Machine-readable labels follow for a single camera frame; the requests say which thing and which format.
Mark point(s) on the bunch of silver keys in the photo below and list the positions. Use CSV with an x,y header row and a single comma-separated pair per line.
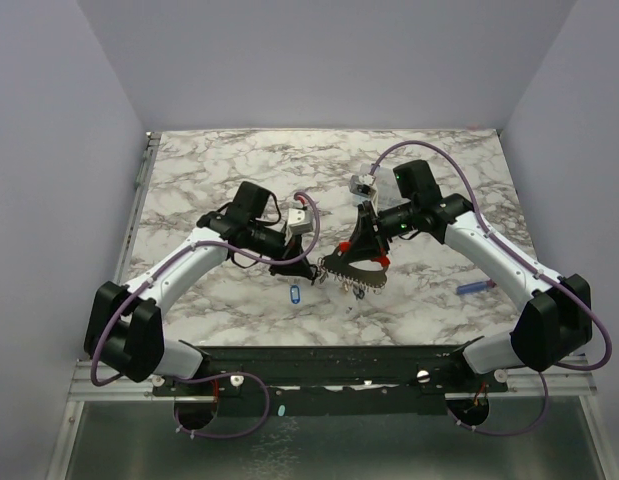
x,y
349,289

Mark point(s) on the red black key holder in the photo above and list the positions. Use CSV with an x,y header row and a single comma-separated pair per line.
x,y
346,253

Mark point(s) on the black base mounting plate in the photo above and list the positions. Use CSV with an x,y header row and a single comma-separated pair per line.
x,y
330,381

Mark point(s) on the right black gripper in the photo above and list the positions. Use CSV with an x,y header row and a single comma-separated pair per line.
x,y
367,228

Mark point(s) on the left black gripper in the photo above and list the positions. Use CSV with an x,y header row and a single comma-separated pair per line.
x,y
299,268

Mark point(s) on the left side aluminium rail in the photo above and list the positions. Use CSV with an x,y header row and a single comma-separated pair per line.
x,y
141,186

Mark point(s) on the aluminium frame rail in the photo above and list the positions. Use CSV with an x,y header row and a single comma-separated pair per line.
x,y
523,383

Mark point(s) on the clear plastic organizer box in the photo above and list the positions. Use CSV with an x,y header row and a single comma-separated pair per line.
x,y
388,194

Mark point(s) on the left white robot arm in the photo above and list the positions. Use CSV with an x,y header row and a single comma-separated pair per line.
x,y
125,329

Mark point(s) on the blue key tag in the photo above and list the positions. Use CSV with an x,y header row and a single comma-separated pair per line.
x,y
295,294

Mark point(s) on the blue red marker pen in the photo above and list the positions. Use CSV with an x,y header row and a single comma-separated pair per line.
x,y
475,287

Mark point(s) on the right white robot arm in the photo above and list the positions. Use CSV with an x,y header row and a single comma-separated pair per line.
x,y
552,322

